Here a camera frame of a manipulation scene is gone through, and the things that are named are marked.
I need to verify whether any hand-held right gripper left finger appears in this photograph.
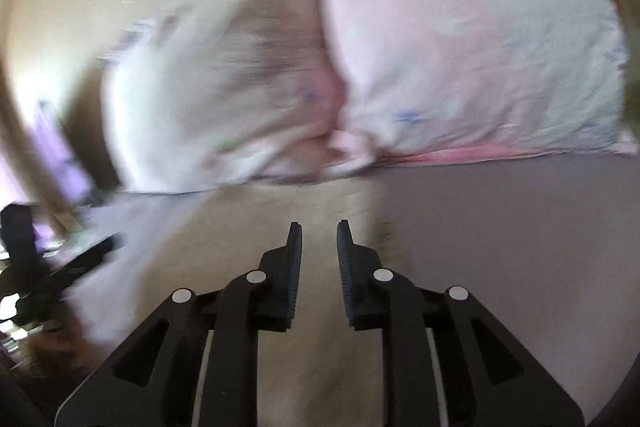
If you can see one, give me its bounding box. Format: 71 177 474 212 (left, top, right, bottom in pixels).
56 222 304 427

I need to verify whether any light grey cloth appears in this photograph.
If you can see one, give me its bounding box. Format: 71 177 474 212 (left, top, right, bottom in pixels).
65 189 221 353

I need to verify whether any pink floral pillow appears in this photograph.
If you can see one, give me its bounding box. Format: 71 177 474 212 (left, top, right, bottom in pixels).
280 0 632 168

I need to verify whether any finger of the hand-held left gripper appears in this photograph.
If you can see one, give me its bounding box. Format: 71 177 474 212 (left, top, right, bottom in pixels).
47 233 123 295

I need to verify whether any white floral pillow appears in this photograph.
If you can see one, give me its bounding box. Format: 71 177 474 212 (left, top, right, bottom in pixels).
97 0 351 195

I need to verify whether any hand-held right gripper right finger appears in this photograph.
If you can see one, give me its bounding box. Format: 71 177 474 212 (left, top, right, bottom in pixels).
336 220 585 427

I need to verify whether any grey bed sheet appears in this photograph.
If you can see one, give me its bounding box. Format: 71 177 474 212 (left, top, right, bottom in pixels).
90 152 640 427

